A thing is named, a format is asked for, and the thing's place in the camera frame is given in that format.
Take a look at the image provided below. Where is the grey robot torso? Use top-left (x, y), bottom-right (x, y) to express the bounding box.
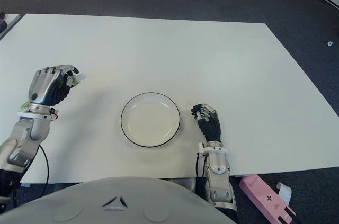
top-left (0, 176), bottom-right (234, 224)

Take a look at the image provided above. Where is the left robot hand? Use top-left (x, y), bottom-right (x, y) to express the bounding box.
top-left (26, 64), bottom-right (80, 108)

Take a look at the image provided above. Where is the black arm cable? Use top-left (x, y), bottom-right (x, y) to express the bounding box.
top-left (12, 144), bottom-right (50, 206)
top-left (195, 154), bottom-right (206, 182)

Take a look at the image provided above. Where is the pink cardboard box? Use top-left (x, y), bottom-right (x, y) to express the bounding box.
top-left (239, 174), bottom-right (297, 224)

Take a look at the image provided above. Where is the grey side table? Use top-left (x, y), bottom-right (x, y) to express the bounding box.
top-left (0, 14), bottom-right (21, 41)

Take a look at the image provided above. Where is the white paper tag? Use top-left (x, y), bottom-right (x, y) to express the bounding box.
top-left (276, 181), bottom-right (293, 205)

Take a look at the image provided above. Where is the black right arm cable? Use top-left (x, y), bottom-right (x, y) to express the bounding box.
top-left (195, 154), bottom-right (206, 182)

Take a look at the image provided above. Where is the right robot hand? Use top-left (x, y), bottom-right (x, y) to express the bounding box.
top-left (190, 103), bottom-right (222, 142)

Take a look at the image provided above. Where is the green toothpaste tube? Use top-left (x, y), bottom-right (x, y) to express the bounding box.
top-left (20, 74), bottom-right (87, 110)

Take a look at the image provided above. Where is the white plate black rim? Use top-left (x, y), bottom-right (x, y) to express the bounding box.
top-left (120, 92), bottom-right (182, 148)

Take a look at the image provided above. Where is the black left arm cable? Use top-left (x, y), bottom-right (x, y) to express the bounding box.
top-left (12, 144), bottom-right (50, 206)

